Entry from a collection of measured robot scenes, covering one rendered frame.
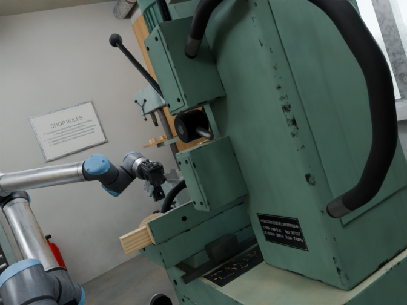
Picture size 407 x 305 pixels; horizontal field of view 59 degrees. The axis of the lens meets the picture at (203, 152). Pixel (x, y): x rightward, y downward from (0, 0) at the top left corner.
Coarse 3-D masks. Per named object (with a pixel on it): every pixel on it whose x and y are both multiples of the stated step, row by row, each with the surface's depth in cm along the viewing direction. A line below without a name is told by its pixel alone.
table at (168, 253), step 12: (240, 204) 89; (216, 216) 86; (228, 216) 87; (240, 216) 89; (192, 228) 83; (204, 228) 84; (216, 228) 86; (228, 228) 87; (240, 228) 88; (168, 240) 80; (180, 240) 81; (192, 240) 83; (204, 240) 84; (144, 252) 93; (156, 252) 82; (168, 252) 80; (180, 252) 81; (192, 252) 82; (168, 264) 80
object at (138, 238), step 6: (144, 228) 82; (126, 234) 81; (132, 234) 80; (138, 234) 81; (144, 234) 82; (120, 240) 81; (126, 240) 80; (132, 240) 80; (138, 240) 81; (144, 240) 81; (150, 240) 82; (126, 246) 80; (132, 246) 80; (138, 246) 81; (144, 246) 81; (126, 252) 80; (132, 252) 80
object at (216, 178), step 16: (208, 144) 67; (224, 144) 68; (192, 160) 65; (208, 160) 66; (224, 160) 68; (192, 176) 67; (208, 176) 66; (224, 176) 68; (240, 176) 69; (192, 192) 70; (208, 192) 66; (224, 192) 67; (240, 192) 69; (208, 208) 66
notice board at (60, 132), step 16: (48, 112) 356; (64, 112) 364; (80, 112) 371; (32, 128) 349; (48, 128) 355; (64, 128) 362; (80, 128) 370; (96, 128) 378; (48, 144) 353; (64, 144) 361; (80, 144) 368; (96, 144) 376; (48, 160) 352
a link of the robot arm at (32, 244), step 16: (16, 192) 171; (16, 208) 164; (16, 224) 158; (32, 224) 159; (16, 240) 155; (32, 240) 152; (32, 256) 147; (48, 256) 149; (48, 272) 140; (64, 272) 144; (64, 288) 134; (80, 288) 145; (80, 304) 141
